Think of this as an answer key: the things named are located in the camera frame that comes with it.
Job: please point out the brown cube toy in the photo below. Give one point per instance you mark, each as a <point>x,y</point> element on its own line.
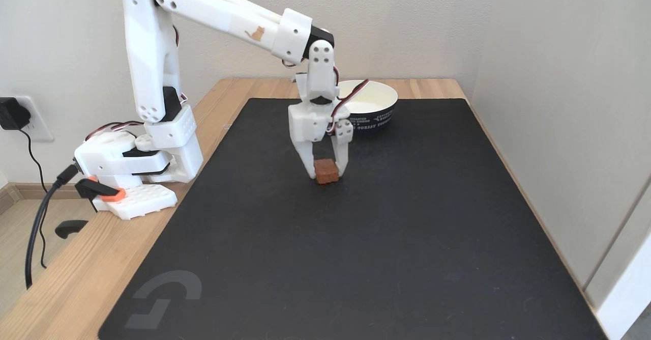
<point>326,172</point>

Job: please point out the white and navy paper bowl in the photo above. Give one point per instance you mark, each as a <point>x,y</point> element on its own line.
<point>376,103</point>

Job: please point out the black desk mat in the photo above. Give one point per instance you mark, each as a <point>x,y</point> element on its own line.
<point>356,238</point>

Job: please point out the black and orange clamp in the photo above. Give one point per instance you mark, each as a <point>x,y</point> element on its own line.
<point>104,191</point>

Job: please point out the black power adapter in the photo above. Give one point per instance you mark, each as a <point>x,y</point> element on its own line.
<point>12,113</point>

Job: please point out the white wall outlet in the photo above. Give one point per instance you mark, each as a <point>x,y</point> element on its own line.
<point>38,121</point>

